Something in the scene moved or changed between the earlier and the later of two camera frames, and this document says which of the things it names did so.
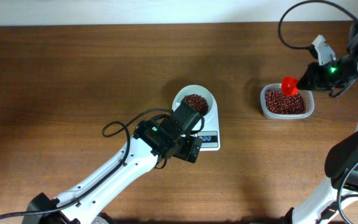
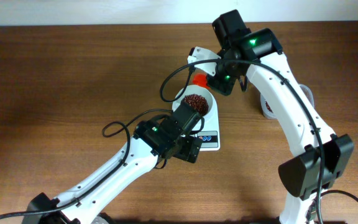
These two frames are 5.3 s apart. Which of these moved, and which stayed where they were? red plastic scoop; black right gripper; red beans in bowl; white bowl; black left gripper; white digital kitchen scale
Moved: black right gripper; red plastic scoop
Stayed: white bowl; black left gripper; white digital kitchen scale; red beans in bowl
